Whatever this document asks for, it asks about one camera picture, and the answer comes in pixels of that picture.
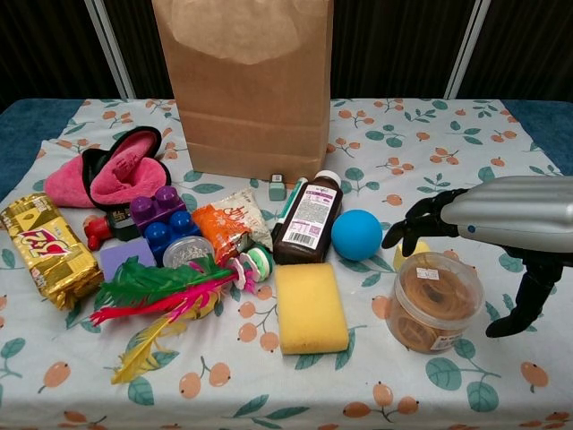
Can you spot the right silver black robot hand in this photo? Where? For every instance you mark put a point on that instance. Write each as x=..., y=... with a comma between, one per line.
x=515, y=215

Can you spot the rubber band tub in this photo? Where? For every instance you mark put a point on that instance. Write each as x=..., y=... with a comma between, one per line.
x=434, y=304

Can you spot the blue ball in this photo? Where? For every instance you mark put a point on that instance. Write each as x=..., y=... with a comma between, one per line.
x=357, y=235

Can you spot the green white marker pen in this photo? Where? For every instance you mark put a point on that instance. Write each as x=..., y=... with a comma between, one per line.
x=286, y=208

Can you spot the brown paper bag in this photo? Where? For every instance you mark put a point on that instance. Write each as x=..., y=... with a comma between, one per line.
x=255, y=112

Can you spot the orange snack packet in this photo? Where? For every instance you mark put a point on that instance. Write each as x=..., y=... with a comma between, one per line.
x=224, y=224

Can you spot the gold foil snack package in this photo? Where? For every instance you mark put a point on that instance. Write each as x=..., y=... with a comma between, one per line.
x=49, y=251

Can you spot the yellow foam cube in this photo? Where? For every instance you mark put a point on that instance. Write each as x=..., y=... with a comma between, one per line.
x=422, y=248

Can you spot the black ribbed partition panel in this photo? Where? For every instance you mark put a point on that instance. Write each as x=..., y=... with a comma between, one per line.
x=143, y=45
x=45, y=45
x=394, y=45
x=528, y=45

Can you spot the brown medicine bottle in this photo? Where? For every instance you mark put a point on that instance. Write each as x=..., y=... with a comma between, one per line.
x=304, y=224

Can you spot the yellow sponge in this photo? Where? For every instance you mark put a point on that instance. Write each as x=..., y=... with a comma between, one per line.
x=309, y=309

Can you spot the small green cube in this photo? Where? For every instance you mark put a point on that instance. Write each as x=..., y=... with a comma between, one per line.
x=276, y=191

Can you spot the floral print tablecloth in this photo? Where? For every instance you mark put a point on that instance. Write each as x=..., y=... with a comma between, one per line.
x=313, y=394

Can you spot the clear round pin box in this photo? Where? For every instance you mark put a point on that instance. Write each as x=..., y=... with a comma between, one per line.
x=185, y=253

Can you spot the blue toy building block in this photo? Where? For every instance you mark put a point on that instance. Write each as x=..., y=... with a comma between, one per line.
x=174, y=233

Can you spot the purple toy building block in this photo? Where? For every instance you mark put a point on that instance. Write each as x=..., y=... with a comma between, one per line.
x=156, y=210

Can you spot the colourful feather shuttlecock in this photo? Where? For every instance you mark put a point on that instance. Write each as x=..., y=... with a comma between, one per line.
x=156, y=286

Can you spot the pink plush cloth black trim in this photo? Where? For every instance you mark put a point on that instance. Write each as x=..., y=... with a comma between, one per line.
x=130, y=179

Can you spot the lilac foam cube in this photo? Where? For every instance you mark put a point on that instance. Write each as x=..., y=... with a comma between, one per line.
x=125, y=257

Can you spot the aluminium partition frame post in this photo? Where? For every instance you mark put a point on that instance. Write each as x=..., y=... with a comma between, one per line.
x=114, y=49
x=465, y=49

